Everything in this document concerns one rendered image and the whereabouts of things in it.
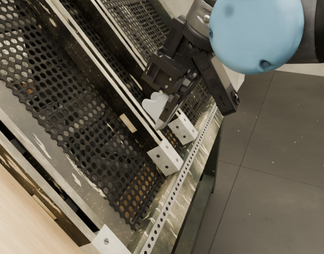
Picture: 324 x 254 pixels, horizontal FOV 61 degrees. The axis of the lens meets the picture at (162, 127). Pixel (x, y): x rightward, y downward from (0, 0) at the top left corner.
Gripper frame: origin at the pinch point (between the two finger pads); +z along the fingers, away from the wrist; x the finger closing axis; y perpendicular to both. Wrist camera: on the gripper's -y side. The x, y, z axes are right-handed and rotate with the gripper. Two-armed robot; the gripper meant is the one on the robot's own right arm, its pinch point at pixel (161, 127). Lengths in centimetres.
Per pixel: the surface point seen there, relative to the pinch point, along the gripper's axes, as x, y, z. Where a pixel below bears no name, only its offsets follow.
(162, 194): -22.1, -9.9, 41.2
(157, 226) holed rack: -9.6, -13.9, 40.0
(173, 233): -13.7, -20.0, 43.5
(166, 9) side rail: -126, 53, 21
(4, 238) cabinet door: 22.3, 12.8, 31.0
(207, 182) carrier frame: -117, -37, 109
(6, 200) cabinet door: 17.3, 18.3, 28.8
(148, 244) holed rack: -2.5, -14.4, 39.8
